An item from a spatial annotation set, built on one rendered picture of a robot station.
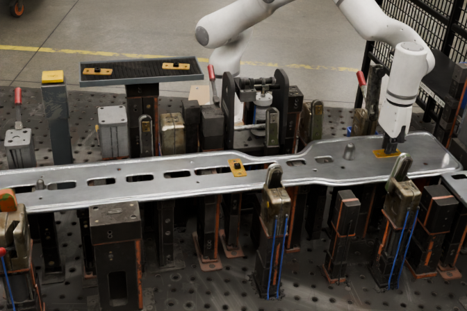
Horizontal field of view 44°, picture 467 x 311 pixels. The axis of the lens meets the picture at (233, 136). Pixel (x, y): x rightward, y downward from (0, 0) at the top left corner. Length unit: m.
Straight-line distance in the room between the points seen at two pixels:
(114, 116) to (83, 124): 0.78
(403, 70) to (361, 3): 0.22
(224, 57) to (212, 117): 0.48
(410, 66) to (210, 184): 0.62
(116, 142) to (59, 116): 0.24
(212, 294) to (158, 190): 0.35
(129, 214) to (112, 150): 0.30
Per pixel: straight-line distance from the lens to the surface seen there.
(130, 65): 1.83
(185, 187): 1.55
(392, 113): 1.69
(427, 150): 1.85
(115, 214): 1.43
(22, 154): 1.68
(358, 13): 1.65
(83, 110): 2.52
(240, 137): 1.83
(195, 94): 2.42
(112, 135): 1.64
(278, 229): 1.51
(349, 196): 1.60
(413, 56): 1.60
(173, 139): 1.67
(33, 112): 2.55
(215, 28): 2.02
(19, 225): 1.39
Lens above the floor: 1.94
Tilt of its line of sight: 32 degrees down
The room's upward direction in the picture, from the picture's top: 4 degrees clockwise
